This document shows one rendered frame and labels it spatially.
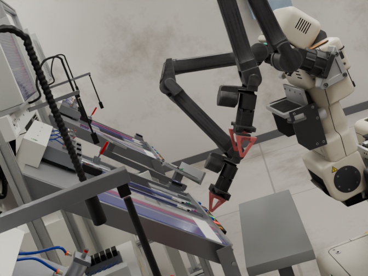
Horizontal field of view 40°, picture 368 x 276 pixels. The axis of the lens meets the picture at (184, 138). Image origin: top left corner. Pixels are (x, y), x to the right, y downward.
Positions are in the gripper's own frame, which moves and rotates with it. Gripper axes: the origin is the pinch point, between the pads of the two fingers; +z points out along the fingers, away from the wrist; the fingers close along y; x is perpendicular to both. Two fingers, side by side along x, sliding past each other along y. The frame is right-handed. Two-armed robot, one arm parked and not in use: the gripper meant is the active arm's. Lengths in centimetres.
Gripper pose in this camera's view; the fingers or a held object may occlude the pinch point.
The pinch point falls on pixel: (211, 210)
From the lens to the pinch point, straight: 206.2
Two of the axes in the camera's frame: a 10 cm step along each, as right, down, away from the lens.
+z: -4.1, 9.1, 0.8
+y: 1.9, 1.7, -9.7
